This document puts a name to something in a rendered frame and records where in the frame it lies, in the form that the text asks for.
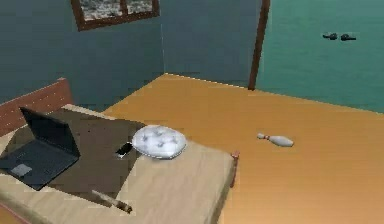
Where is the black open laptop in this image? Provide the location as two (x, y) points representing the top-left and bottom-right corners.
(0, 106), (82, 192)

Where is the white round tufted cushion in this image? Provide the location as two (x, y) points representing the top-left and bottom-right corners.
(131, 124), (188, 160)

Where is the black mobile phone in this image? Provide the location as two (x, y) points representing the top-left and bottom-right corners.
(115, 141), (134, 159)

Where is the white bowling pin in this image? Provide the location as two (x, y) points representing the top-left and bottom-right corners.
(256, 132), (295, 148)

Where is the brown framed window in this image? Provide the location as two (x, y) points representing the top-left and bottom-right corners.
(70, 0), (161, 33)

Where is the teal room door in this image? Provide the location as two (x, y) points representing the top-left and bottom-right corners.
(247, 0), (384, 114)

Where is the beige bed with wooden frame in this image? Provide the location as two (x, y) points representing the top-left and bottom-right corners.
(0, 77), (241, 224)

